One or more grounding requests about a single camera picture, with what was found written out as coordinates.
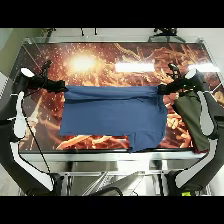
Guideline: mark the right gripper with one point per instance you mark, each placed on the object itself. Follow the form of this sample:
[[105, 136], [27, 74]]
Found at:
[[166, 89]]

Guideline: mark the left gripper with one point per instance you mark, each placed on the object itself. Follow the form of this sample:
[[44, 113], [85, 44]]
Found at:
[[59, 86]]

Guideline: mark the blue T-shirt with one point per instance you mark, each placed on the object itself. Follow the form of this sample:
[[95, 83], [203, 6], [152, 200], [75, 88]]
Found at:
[[113, 113]]

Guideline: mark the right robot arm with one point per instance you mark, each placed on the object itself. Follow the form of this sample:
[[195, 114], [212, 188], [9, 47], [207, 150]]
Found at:
[[210, 133]]

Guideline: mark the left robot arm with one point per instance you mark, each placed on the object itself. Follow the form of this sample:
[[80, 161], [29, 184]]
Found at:
[[13, 156]]

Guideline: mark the dark green garment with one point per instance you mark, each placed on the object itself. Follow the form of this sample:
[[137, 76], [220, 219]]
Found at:
[[193, 123]]

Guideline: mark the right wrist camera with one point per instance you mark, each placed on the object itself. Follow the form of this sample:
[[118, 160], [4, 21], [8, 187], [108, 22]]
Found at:
[[174, 70]]

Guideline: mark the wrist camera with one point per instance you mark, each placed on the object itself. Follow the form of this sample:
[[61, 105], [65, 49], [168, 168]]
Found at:
[[46, 65], [174, 70]]

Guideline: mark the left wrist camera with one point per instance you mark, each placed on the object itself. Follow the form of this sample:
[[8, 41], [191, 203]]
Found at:
[[46, 65]]

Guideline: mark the silver frame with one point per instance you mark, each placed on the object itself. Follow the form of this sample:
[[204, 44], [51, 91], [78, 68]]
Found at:
[[100, 157]]

